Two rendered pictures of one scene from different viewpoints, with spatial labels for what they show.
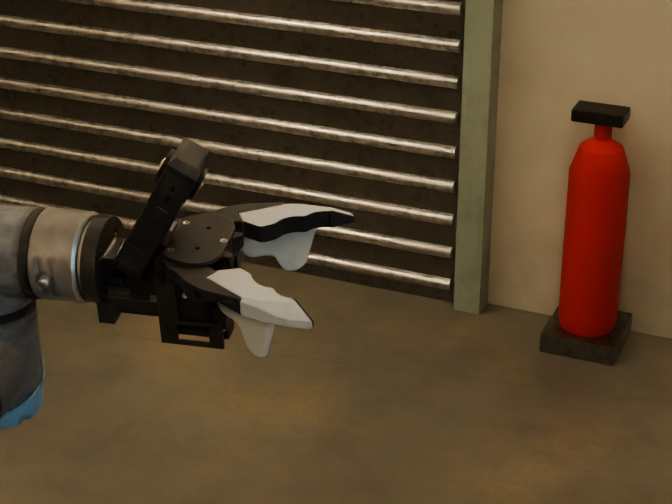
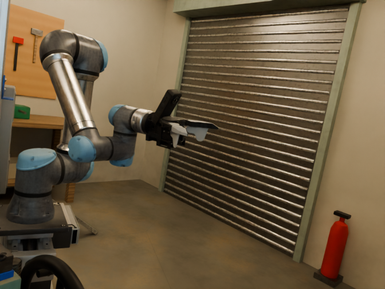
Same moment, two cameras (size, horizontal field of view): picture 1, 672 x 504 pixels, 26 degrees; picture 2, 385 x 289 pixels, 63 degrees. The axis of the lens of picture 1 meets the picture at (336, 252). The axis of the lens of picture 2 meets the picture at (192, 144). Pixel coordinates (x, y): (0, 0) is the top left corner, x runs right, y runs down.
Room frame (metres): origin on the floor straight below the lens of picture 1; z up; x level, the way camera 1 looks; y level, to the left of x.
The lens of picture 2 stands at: (0.21, -0.28, 1.30)
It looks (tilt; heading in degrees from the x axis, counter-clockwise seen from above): 8 degrees down; 21
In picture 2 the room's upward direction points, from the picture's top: 10 degrees clockwise
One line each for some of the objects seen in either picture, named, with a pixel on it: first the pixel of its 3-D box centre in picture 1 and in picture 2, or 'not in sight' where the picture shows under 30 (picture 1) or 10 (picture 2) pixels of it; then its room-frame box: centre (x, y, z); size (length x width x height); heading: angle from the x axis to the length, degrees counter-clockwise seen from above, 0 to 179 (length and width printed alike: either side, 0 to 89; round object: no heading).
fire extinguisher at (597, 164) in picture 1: (595, 229); (335, 246); (3.10, -0.61, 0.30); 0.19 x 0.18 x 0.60; 157
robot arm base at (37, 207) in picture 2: not in sight; (32, 202); (1.01, 0.58, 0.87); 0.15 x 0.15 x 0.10
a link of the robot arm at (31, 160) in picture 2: not in sight; (37, 169); (1.01, 0.57, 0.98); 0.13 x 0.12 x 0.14; 168
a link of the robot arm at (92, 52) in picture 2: not in sight; (77, 111); (1.14, 0.55, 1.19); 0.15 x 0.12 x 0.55; 168
